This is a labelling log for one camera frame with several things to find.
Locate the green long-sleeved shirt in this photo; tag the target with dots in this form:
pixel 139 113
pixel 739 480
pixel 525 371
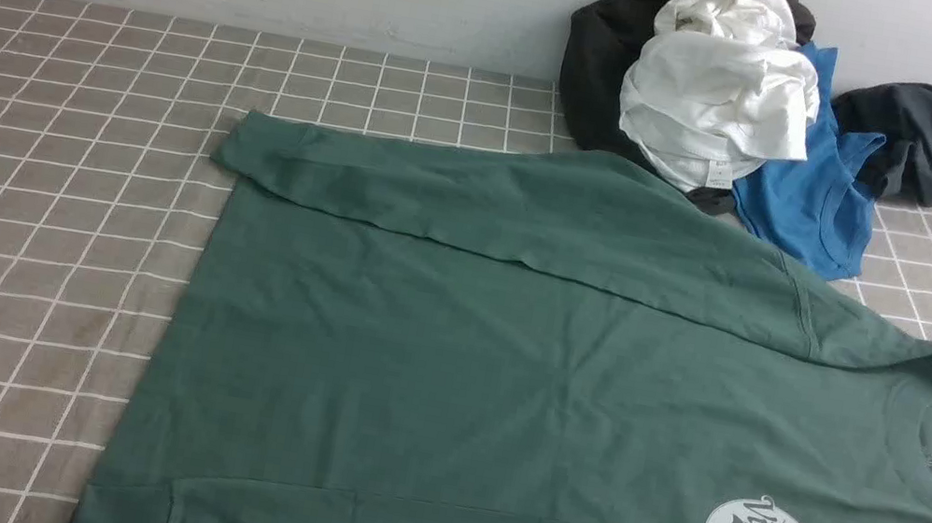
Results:
pixel 385 331

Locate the grey checkered tablecloth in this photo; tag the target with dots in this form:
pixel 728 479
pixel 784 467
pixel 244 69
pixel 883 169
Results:
pixel 109 194

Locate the black garment under pile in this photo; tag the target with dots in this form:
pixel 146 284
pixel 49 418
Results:
pixel 605 40

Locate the blue shirt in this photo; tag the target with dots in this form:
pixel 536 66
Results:
pixel 816 210

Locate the white crumpled shirt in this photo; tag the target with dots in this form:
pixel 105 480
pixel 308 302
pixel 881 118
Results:
pixel 720 89

